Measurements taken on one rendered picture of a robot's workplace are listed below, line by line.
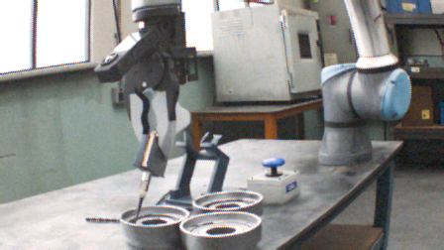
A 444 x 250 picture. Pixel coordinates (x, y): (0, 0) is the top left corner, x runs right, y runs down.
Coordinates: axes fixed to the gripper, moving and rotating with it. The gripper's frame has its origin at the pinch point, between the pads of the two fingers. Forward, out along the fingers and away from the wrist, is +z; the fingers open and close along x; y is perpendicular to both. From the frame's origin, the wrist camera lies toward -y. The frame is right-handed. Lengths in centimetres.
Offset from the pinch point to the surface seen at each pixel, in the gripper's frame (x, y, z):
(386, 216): -19, 73, 35
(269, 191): -7.0, 19.6, 10.9
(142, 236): -2.6, -8.0, 10.8
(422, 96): 0, 350, 21
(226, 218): -9.5, 2.5, 10.1
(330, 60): 111, 384, -13
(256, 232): -16.7, -1.9, 10.0
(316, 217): -18.7, 13.7, 13.2
